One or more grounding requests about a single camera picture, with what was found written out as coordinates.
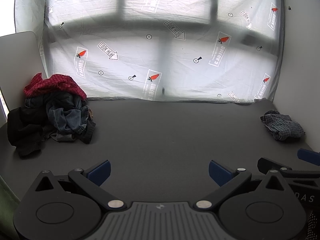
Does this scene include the dark plaid folded shorts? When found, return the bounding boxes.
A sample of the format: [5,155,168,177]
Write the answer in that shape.
[260,110,305,141]

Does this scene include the black garment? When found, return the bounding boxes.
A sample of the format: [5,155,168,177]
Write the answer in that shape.
[7,106,50,159]

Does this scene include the red checkered cloth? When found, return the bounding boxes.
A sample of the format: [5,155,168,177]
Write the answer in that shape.
[23,73,87,100]

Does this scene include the white board panel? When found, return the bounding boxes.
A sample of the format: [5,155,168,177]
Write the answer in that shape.
[0,31,47,110]

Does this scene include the white printed curtain sheet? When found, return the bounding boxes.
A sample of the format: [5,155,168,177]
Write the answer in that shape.
[14,0,284,103]

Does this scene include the blue denim jeans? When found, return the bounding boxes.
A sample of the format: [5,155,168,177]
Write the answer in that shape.
[25,90,95,144]

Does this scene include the grey table mat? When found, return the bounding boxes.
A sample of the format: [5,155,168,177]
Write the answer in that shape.
[1,100,317,203]

